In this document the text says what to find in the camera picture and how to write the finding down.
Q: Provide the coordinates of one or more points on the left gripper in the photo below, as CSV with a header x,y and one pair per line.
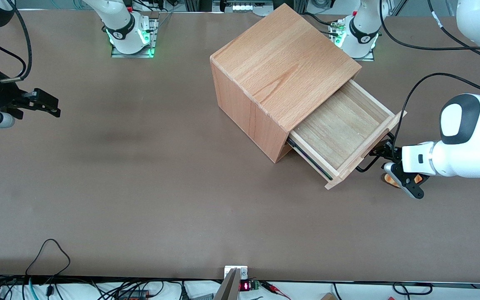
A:
x,y
386,151

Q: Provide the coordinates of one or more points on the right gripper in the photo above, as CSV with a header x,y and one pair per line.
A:
x,y
3,93

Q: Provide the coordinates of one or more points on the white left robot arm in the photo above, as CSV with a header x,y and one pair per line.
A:
x,y
473,154

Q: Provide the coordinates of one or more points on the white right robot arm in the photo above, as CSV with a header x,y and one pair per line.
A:
x,y
119,21

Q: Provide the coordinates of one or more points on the light wooden drawer cabinet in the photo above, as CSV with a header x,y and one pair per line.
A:
x,y
273,62

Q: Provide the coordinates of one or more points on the orange striped toy bread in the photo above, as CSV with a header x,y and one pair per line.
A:
x,y
388,179

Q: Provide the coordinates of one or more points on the brown cardboard piece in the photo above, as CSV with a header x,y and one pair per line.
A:
x,y
328,297

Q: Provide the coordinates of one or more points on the red and black clip leads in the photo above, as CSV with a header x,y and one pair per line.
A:
x,y
275,288

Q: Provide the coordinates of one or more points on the red digit display module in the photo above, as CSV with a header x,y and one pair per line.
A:
x,y
246,286

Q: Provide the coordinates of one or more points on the red and black device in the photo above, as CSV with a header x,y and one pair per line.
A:
x,y
133,295

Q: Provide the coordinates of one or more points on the white device with lights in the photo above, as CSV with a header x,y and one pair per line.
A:
x,y
244,6

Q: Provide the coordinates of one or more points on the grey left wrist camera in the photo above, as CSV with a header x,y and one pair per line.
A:
x,y
408,187

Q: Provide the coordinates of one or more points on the steel robot base plate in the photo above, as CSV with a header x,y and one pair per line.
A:
x,y
366,58
117,53

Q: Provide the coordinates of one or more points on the white metal bracket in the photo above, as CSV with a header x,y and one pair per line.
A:
x,y
243,271

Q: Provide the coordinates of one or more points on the aluminium camera mount bar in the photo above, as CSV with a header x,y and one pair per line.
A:
x,y
228,287

